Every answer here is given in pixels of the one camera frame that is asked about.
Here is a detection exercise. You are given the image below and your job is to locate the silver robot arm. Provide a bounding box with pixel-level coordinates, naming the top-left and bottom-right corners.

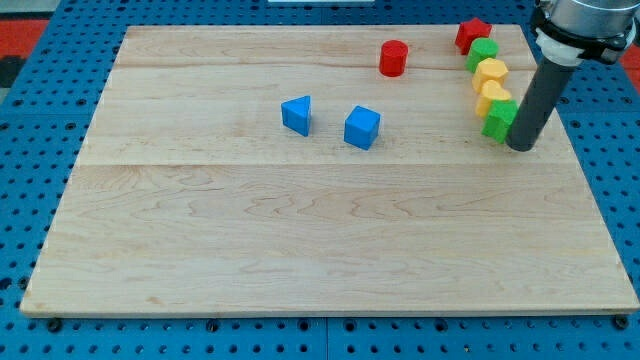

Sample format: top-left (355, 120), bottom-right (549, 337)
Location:
top-left (531, 0), bottom-right (639, 67)

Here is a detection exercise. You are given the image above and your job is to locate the green cylinder block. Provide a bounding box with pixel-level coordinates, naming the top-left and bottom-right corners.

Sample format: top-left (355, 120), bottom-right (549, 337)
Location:
top-left (465, 37), bottom-right (499, 73)

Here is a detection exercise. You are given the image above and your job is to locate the blue cube block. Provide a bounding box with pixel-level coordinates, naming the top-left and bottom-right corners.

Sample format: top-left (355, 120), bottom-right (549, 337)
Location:
top-left (343, 106), bottom-right (381, 150)

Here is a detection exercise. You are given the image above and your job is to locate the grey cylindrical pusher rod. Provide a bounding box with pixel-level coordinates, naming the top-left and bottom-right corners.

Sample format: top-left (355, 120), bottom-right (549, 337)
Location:
top-left (505, 57), bottom-right (576, 152)

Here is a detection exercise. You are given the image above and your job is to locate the light wooden board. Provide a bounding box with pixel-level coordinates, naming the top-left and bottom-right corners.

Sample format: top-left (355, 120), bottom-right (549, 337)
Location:
top-left (20, 25), bottom-right (639, 318)

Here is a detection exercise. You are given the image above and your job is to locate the yellow hexagon block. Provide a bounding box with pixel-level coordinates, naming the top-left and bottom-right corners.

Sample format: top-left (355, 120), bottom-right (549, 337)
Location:
top-left (471, 58), bottom-right (509, 93)

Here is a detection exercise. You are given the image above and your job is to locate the green pentagon block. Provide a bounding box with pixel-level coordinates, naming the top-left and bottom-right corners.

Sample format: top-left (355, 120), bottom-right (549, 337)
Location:
top-left (481, 100), bottom-right (518, 144)

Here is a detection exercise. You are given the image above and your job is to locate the yellow heart block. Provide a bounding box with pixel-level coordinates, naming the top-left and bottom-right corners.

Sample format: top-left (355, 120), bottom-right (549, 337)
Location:
top-left (475, 80), bottom-right (512, 118)

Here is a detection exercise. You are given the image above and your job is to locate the red cylinder block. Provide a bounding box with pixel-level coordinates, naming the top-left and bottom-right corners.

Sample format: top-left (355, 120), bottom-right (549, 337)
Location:
top-left (378, 39), bottom-right (409, 77)

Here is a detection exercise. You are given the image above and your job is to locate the red star block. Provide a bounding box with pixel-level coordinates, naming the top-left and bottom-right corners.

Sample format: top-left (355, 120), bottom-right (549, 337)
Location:
top-left (454, 17), bottom-right (493, 55)

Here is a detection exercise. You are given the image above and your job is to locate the blue triangle block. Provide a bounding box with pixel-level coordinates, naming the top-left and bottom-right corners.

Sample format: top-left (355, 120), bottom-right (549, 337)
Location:
top-left (281, 95), bottom-right (311, 137)

